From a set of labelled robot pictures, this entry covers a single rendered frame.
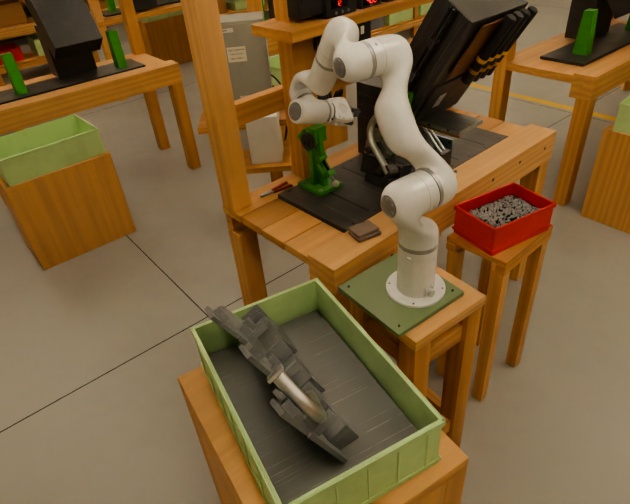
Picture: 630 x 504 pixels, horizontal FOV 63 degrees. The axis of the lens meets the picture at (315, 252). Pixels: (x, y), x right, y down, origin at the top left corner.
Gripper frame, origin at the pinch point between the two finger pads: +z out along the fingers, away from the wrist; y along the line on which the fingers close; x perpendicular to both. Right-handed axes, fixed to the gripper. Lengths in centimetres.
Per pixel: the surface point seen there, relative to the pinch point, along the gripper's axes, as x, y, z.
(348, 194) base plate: 22.6, -24.7, 4.7
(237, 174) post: 42, -3, -31
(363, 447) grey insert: -13, -102, -71
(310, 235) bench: 25, -38, -22
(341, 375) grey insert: -2, -86, -59
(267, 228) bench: 39, -28, -30
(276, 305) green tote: 13, -60, -60
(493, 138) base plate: -9, -19, 84
